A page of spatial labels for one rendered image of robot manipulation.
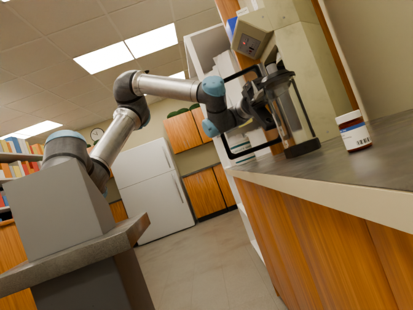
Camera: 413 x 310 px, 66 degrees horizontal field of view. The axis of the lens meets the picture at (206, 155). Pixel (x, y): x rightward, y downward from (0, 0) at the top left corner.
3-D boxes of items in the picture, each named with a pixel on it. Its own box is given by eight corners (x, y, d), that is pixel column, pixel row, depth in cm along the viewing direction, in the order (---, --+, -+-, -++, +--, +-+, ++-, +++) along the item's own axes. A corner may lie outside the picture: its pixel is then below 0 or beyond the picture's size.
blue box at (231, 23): (251, 39, 155) (244, 21, 156) (254, 30, 145) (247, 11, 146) (232, 46, 155) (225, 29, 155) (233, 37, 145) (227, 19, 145)
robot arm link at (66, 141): (32, 159, 86) (37, 130, 95) (55, 192, 95) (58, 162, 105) (77, 146, 87) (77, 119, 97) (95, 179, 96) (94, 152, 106)
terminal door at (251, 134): (286, 139, 154) (257, 63, 155) (229, 160, 164) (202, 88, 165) (286, 139, 154) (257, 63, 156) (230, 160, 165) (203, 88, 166)
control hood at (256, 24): (259, 58, 156) (252, 39, 156) (273, 30, 124) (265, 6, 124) (237, 66, 156) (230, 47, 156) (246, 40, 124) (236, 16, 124)
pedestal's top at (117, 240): (-17, 304, 66) (-23, 286, 66) (51, 261, 98) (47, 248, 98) (131, 248, 68) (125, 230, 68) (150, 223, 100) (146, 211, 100)
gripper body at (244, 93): (247, 80, 99) (235, 94, 110) (258, 105, 98) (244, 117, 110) (268, 73, 101) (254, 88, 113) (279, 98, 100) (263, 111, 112)
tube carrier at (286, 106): (329, 139, 87) (301, 67, 88) (297, 152, 84) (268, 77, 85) (307, 146, 97) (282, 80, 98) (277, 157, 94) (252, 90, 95)
